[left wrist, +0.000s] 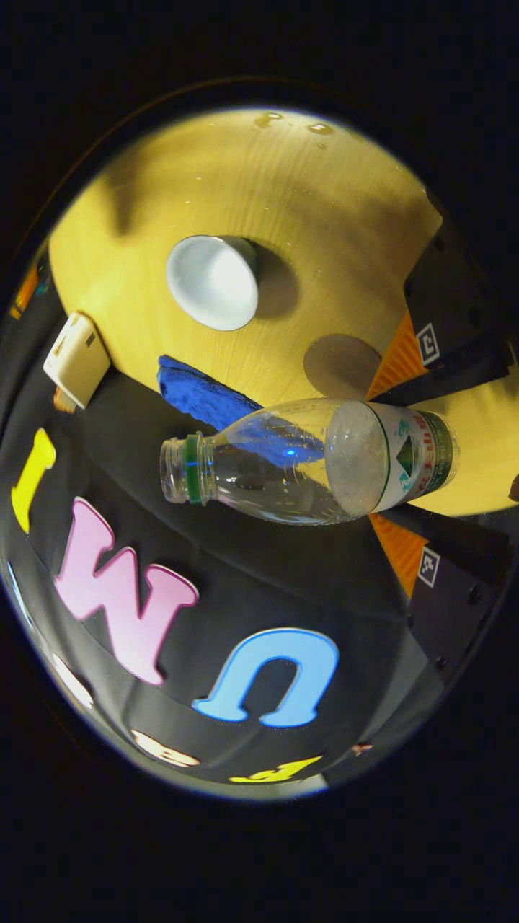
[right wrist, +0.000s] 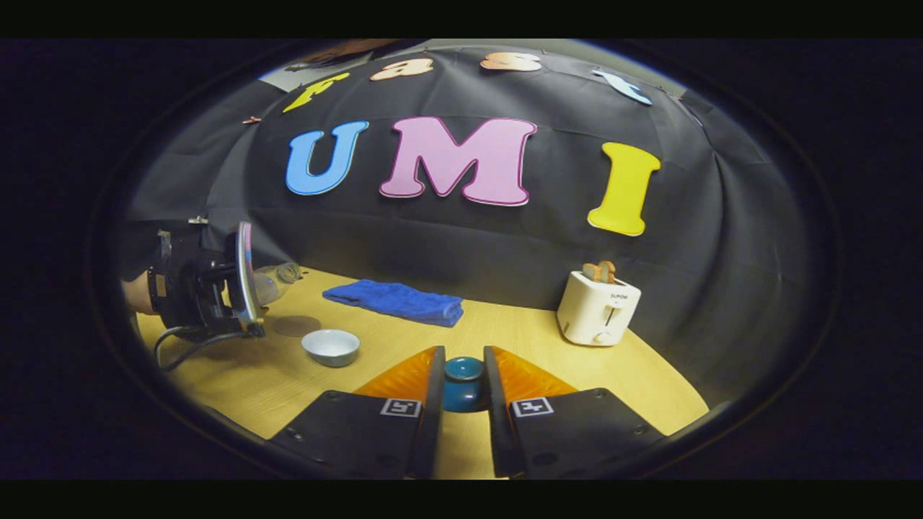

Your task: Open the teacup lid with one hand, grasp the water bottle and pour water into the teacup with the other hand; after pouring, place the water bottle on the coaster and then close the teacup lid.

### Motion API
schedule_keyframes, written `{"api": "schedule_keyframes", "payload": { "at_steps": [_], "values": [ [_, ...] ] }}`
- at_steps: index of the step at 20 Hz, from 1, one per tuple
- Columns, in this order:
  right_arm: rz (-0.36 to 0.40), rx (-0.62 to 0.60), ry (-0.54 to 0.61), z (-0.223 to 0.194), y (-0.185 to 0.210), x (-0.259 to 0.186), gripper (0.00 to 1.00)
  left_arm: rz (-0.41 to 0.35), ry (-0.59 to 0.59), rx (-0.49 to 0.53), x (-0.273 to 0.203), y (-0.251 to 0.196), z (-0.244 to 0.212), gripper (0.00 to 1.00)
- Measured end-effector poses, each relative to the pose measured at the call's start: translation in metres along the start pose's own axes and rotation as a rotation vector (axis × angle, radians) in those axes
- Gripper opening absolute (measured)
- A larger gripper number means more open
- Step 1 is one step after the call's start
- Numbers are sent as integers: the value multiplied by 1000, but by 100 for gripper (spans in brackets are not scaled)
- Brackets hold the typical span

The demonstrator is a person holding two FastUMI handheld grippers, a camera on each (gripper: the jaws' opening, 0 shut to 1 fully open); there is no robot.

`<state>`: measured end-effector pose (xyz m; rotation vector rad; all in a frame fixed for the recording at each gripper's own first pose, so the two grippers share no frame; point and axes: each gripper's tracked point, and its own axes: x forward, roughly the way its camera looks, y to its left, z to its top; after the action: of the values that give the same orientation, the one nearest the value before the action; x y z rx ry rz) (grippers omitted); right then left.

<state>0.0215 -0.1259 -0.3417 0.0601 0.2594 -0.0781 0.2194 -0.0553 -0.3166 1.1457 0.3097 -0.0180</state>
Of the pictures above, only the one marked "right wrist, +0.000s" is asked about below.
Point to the white teacup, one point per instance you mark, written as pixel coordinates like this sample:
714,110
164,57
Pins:
330,348

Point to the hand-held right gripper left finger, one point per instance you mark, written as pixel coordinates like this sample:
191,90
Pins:
434,425

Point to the blue folded towel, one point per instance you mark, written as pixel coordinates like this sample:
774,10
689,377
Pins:
396,300

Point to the black backdrop cloth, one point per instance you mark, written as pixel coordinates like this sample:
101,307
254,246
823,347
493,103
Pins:
505,245

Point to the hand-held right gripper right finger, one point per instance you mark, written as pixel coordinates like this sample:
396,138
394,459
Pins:
496,425

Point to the clear plastic water bottle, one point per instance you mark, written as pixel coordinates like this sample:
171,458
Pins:
274,285

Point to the toast slice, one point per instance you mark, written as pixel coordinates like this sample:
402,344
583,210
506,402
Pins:
608,272
591,272

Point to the white toaster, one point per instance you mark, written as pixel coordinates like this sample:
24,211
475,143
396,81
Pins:
595,313

